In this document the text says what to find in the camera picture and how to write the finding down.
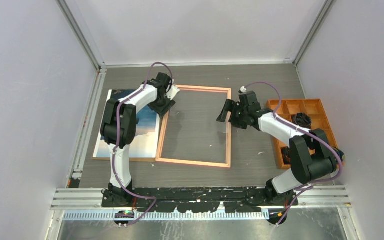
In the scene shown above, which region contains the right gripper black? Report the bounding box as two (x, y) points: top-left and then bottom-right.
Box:
(217, 99), (249, 130)

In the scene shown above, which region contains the pink wooden picture frame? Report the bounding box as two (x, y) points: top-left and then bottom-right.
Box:
(155, 84), (232, 169)

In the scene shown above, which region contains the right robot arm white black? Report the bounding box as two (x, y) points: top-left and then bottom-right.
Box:
(216, 91), (342, 205)

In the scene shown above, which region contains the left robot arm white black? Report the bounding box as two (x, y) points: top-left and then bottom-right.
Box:
(100, 72), (179, 207)

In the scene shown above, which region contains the orange compartment tray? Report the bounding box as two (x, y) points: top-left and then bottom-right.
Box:
(272, 99), (339, 170)

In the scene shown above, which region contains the brown backing board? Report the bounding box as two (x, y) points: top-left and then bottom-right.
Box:
(91, 89), (162, 163)

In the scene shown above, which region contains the dark red-striped rolled item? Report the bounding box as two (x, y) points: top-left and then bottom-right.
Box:
(281, 147), (291, 165)

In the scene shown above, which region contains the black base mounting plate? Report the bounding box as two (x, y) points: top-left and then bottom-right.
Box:
(100, 186), (296, 214)

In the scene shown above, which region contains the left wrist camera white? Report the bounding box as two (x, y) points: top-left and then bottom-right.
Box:
(165, 85), (180, 100)

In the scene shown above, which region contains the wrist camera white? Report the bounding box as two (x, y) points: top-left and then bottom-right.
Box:
(238, 86), (247, 95)
(165, 85), (180, 100)

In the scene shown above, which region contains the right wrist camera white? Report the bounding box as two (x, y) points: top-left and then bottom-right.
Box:
(238, 86), (247, 95)

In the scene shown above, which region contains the aluminium front rail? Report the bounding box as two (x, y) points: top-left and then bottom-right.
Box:
(51, 185), (352, 213)

